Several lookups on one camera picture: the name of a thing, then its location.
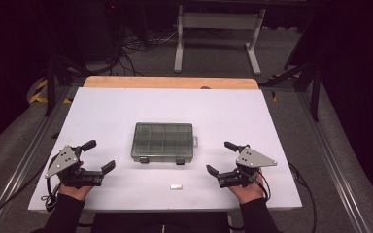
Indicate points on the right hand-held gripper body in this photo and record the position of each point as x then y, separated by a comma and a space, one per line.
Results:
252, 158

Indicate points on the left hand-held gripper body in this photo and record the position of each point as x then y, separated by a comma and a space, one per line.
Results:
61, 160

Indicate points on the small white piece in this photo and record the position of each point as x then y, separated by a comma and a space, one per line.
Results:
176, 186

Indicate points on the clear plastic compartment box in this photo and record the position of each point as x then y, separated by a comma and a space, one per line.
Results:
162, 142

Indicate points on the person's left hand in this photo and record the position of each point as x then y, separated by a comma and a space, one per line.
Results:
75, 193

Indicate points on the person's right hand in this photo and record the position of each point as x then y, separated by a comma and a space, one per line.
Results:
247, 193

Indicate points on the black metal stand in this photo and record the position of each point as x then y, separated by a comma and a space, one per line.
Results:
50, 87
315, 93

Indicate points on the yellow and black floor tape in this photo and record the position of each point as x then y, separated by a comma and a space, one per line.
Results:
39, 93

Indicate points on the person's dark clothing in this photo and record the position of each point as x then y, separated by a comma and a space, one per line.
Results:
162, 222

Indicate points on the white table board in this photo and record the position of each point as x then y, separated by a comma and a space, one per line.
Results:
162, 106

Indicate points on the wooden table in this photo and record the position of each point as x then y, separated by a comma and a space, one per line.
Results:
171, 82

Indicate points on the white metal stand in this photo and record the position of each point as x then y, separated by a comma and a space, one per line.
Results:
220, 21

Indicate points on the aluminium floor rail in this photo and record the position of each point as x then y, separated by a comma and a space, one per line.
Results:
333, 161
22, 161

